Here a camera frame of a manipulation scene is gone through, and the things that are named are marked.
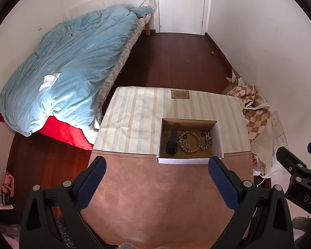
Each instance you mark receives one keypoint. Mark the white paper scrap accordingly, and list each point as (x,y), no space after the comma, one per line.
(49,81)

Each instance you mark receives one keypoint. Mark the black wristband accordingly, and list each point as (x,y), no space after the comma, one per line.
(173,137)

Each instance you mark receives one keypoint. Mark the red bed sheet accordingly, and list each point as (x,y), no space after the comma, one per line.
(64,132)

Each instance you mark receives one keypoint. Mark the wooden bed leg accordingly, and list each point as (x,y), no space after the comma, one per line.
(148,28)

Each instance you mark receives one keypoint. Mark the striped beige cloth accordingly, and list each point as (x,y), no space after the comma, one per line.
(134,119)

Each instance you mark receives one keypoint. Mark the brown label plate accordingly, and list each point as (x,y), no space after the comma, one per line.
(180,94)

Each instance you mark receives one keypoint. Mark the white cardboard box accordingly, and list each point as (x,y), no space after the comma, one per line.
(184,160)

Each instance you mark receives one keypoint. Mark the white door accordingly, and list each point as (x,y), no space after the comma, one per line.
(182,5)

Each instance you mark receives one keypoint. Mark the pink plastic object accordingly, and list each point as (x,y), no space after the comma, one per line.
(8,184)

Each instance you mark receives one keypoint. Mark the brown checkered cloth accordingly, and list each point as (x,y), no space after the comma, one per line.
(256,122)

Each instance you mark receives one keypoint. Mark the bed with blue duvet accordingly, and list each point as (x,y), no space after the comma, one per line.
(75,64)

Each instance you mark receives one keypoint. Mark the patterned mattress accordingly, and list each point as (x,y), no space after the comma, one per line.
(119,64)

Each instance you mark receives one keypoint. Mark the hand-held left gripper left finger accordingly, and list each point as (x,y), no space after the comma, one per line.
(93,181)

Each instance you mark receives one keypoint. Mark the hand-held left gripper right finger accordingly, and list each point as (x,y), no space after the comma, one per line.
(223,181)

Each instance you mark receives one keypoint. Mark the white wall socket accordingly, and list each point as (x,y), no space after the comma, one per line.
(282,139)
(277,123)

